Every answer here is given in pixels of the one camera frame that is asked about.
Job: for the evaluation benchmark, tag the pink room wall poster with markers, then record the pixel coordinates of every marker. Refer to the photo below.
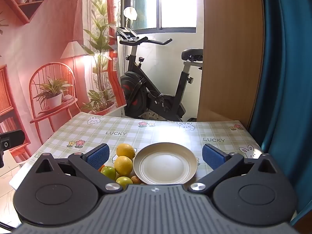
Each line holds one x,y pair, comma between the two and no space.
48,41

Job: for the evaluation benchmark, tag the bright green apple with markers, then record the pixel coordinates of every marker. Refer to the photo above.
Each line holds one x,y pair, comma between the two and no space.
109,172

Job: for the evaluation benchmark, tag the yellow-green apple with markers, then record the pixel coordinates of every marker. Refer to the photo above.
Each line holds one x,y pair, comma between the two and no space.
124,181

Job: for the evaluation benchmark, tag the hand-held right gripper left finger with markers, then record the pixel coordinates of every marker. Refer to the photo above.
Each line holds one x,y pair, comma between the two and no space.
98,154

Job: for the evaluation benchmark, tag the small brown kiwi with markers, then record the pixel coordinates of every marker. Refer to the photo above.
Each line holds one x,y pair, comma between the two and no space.
135,179

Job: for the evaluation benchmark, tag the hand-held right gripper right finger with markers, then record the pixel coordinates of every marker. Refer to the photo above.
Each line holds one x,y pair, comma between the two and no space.
212,156

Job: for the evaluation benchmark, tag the beige round plate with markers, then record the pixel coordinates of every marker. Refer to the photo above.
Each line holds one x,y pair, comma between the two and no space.
163,165

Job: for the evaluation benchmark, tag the window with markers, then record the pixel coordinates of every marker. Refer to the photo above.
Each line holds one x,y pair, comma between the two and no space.
170,4

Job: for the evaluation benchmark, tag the wooden cabinet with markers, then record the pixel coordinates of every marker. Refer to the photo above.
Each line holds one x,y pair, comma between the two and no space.
231,53

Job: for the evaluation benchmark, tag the black exercise bike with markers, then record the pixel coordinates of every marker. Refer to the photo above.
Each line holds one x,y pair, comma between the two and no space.
136,92

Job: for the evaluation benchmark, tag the small bright orange tangerine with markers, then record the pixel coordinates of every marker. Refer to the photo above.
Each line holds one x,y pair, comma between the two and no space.
102,168

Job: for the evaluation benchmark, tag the green checked tablecloth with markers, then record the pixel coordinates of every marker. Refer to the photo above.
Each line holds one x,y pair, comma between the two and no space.
158,131

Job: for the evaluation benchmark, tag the teal curtain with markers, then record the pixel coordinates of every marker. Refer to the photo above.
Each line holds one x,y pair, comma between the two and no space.
285,78

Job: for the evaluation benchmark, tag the white round lamp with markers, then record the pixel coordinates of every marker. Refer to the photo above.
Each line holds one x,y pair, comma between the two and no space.
130,13

